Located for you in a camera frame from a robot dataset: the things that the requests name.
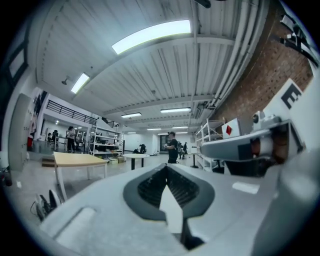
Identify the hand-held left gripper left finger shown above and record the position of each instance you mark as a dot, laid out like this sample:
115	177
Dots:
105	220

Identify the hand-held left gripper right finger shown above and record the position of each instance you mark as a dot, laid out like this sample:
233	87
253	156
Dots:
225	207

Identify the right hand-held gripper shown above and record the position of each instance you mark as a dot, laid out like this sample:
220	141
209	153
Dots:
275	110

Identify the white metal storage shelf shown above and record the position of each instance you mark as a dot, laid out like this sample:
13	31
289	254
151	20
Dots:
207	140
105	140

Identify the grey partition with red sticker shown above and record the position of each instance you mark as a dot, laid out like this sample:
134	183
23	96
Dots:
231	127

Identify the ceiling air conditioning unit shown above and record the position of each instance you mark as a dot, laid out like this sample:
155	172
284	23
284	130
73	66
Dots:
206	109

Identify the ceiling strip light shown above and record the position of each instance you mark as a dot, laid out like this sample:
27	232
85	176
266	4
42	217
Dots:
154	129
175	110
80	83
131	115
150	37
180	127

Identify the white rectangular table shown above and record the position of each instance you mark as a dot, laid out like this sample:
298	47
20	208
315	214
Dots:
172	212

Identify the white and black floor device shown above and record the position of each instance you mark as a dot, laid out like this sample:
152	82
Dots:
47	205

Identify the white storage crate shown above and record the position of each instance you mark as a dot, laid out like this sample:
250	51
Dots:
113	161

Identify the cardboard box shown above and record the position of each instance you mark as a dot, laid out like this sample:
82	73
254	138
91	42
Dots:
121	160

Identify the wooden rectangular table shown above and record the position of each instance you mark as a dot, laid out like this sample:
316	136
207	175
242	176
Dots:
77	158

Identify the round wooden table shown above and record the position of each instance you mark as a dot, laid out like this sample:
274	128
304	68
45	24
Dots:
136	156

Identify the low wooden platform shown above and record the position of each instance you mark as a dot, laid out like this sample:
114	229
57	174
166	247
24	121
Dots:
48	161

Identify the red fire extinguisher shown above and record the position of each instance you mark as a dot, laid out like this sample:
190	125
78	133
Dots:
30	143

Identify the black metal railing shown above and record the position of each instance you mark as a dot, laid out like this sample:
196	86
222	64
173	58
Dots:
72	112

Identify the grey metal cabinet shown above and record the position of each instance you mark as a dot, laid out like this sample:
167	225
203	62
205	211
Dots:
21	130

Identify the small ceiling pendant fixture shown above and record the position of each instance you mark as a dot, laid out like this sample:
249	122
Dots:
65	80

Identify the black framed glass window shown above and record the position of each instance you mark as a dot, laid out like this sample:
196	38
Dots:
17	62

